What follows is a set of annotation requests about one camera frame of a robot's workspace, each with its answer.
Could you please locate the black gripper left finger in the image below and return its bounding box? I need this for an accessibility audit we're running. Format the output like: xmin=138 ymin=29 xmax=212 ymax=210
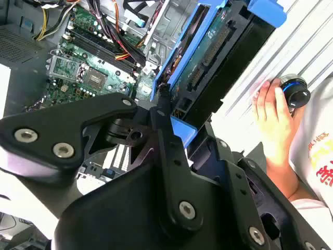
xmin=0 ymin=83 xmax=206 ymax=237

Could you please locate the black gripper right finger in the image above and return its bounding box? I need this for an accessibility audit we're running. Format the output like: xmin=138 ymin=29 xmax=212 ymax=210
xmin=186 ymin=121 xmax=330 ymax=250

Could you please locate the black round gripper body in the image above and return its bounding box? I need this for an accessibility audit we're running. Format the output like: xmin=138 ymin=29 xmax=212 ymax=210
xmin=50 ymin=156 xmax=249 ymax=250

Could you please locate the person's hand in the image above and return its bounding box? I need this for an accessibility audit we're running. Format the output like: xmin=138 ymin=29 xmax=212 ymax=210
xmin=251 ymin=77 xmax=300 ymax=163

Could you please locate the black wire blue plug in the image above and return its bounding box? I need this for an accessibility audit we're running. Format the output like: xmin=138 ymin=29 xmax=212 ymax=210
xmin=122 ymin=0 xmax=163 ymax=29

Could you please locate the hard disk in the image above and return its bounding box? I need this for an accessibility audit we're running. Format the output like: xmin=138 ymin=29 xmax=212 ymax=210
xmin=150 ymin=0 xmax=287 ymax=157

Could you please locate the round black tool blue ring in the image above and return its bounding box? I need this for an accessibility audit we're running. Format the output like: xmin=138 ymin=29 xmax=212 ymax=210
xmin=279 ymin=73 xmax=312 ymax=117

